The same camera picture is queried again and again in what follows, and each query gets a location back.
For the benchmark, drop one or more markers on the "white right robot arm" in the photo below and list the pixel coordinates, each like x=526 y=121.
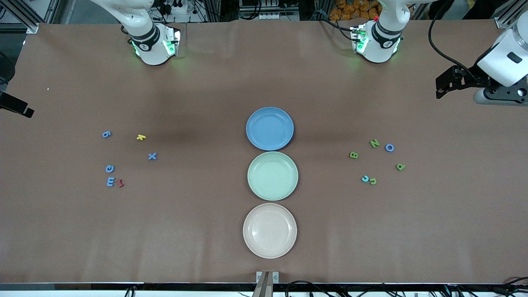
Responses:
x=148 y=49

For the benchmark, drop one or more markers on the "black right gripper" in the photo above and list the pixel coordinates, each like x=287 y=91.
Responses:
x=12 y=104

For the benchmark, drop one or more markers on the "aluminium frame post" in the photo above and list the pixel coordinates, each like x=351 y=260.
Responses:
x=501 y=22
x=32 y=28

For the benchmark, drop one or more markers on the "brown table cover sheet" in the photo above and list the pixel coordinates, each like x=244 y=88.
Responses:
x=185 y=231

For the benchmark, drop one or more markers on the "red foam letter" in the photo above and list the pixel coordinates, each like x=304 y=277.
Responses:
x=121 y=183

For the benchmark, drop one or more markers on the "pile of orange objects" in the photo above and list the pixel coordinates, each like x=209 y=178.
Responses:
x=350 y=10

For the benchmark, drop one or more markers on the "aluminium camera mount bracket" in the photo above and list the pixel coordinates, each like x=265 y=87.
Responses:
x=267 y=284

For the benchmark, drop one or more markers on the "white power strip with plugs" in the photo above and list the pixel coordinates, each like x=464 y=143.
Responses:
x=180 y=9

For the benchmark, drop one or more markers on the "blue foam letter G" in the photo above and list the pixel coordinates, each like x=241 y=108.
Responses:
x=107 y=168

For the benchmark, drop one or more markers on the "blue foam letter E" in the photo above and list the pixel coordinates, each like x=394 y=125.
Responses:
x=109 y=182

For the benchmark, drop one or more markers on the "green plate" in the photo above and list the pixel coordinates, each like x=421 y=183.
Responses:
x=272 y=176

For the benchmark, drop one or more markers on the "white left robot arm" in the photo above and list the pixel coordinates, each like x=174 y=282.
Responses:
x=385 y=41

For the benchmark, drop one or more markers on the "green foam letter N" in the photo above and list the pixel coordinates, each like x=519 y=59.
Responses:
x=374 y=143

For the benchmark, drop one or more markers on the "green foam letter B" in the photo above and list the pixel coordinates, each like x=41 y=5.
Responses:
x=353 y=155

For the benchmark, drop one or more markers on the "beige plate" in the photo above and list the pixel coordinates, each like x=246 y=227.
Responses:
x=269 y=230

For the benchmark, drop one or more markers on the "blue foam letter O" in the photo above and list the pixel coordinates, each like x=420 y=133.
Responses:
x=386 y=147

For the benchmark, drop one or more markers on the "blue plate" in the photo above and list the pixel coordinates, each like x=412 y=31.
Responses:
x=269 y=128

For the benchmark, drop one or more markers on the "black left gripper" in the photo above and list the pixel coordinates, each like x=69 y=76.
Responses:
x=477 y=79

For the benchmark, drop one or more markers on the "green foam letter P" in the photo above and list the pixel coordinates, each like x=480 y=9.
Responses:
x=403 y=167

